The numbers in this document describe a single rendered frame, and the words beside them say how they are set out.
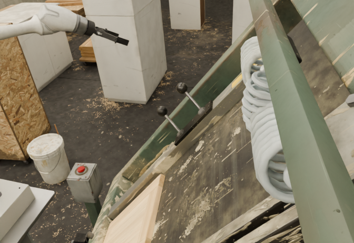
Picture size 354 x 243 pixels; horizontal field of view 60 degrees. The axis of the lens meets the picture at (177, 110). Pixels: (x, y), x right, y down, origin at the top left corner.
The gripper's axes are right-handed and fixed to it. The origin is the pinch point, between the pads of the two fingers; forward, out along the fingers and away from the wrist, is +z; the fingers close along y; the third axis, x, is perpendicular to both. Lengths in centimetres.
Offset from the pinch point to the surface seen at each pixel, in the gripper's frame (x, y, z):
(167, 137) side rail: 28, -56, 9
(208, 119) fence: 5, -88, -6
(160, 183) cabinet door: 34, -82, -8
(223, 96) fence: -4, -89, -6
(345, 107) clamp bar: -16, -137, -37
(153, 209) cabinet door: 38, -90, -14
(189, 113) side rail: 13, -63, 9
